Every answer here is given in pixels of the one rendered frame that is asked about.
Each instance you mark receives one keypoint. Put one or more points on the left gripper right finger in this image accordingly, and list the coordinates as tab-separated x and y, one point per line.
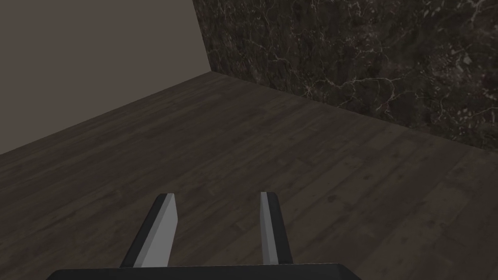
273	233

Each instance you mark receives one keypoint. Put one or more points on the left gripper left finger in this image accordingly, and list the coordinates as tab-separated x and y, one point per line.
155	237

